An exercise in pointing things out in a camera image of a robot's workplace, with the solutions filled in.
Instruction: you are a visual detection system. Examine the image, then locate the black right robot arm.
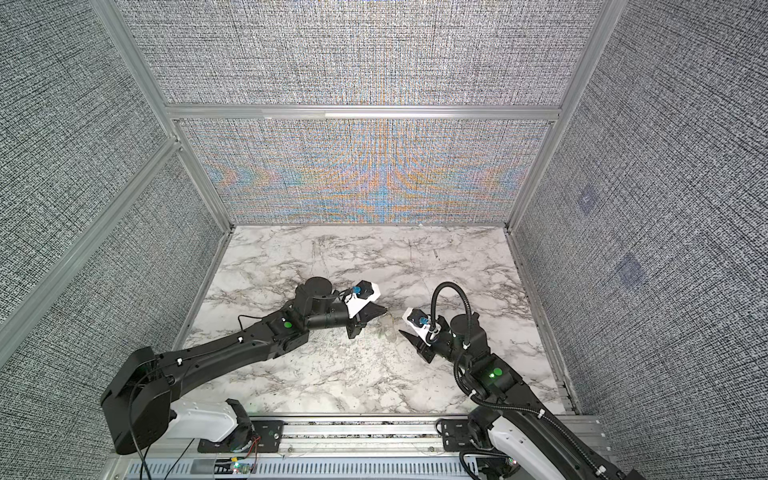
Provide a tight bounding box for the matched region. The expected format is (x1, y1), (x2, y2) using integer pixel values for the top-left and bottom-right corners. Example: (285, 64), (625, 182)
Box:
(401, 308), (643, 479)

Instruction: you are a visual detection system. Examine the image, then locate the black corrugated cable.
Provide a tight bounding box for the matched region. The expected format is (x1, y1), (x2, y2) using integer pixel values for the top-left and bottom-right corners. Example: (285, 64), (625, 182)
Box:
(429, 281), (474, 337)

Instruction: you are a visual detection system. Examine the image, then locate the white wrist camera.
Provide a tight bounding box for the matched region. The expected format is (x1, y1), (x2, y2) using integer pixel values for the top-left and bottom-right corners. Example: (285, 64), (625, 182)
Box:
(341, 280), (381, 318)
(402, 308), (439, 345)

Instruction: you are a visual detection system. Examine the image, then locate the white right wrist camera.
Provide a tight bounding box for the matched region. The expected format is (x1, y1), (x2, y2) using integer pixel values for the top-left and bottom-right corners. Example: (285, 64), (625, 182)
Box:
(402, 308), (439, 345)

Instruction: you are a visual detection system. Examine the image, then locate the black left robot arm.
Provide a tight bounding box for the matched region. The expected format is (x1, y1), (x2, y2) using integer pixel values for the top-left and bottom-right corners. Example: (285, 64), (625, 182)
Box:
(100, 277), (387, 455)

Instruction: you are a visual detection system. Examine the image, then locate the aluminium corner post right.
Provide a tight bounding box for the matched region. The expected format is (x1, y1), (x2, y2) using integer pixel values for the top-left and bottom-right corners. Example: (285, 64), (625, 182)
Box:
(505, 0), (628, 235)

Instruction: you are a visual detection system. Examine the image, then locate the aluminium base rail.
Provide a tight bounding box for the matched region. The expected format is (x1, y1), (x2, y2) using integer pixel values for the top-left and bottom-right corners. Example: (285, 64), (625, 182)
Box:
(107, 413), (613, 480)

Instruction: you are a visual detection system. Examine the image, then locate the aluminium corner post left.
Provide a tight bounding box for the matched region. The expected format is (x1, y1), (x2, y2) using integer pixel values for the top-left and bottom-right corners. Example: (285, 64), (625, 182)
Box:
(91, 1), (234, 232)

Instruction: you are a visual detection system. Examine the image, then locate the aluminium left wall bar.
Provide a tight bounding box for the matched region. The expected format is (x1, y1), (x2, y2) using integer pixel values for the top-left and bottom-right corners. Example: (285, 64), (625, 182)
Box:
(1, 138), (179, 364)

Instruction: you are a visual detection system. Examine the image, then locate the aluminium horizontal back bar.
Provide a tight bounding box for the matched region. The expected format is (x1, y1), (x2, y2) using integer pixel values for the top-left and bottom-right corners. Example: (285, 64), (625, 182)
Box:
(165, 104), (562, 121)

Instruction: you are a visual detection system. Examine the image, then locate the aluminium corner post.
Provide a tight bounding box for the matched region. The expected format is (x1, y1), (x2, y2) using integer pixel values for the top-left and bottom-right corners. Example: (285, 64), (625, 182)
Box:
(91, 1), (234, 232)
(505, 0), (628, 235)

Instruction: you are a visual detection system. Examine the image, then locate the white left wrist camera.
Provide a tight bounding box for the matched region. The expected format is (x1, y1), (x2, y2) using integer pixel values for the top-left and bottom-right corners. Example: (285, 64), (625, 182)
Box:
(341, 280), (381, 318)

